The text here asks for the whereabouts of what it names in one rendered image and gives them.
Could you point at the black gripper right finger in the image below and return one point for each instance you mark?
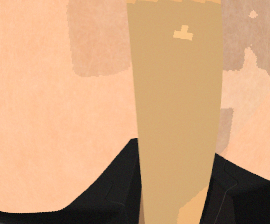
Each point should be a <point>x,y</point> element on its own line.
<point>235,196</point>

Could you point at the brown wooden post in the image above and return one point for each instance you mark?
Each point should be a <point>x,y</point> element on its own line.
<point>141,210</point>

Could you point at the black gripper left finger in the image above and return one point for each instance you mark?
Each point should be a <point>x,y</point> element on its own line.
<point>113,198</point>

